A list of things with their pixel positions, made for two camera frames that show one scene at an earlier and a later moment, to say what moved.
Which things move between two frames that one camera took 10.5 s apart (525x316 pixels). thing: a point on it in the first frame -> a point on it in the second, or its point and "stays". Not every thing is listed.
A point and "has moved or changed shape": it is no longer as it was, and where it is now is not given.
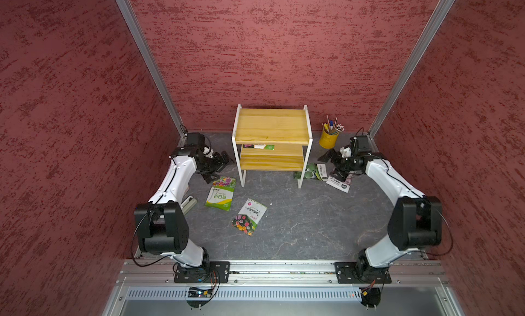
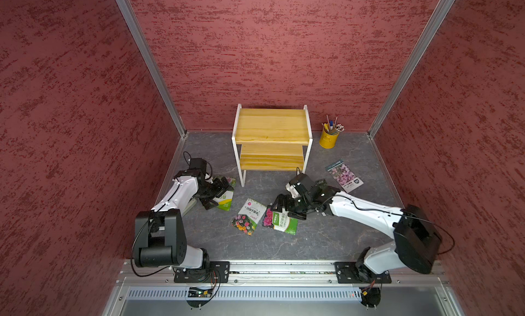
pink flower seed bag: [343, 186] has moved or changed shape
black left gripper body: [210, 165] -> [209, 191]
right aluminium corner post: [446, 0] stays
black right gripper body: [342, 165] -> [297, 206]
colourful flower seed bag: [249, 216] stays
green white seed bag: [221, 193] stays
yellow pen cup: [329, 134] stays
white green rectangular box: [188, 204] stays
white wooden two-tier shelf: [271, 140] stays
